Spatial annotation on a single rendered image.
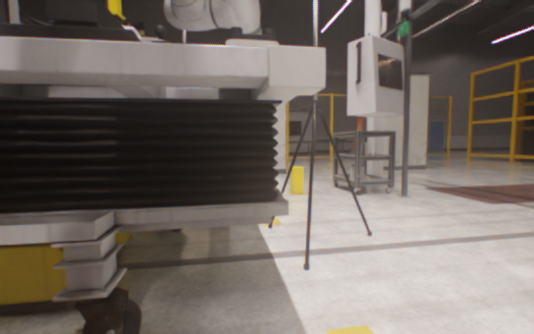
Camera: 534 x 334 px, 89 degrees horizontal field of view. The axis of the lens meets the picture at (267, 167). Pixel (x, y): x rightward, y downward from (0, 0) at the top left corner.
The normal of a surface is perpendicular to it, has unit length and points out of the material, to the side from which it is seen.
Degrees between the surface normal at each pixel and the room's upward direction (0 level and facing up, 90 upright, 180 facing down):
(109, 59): 90
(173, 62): 90
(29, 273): 90
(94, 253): 90
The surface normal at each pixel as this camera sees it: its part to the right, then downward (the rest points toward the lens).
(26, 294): 0.16, 0.08
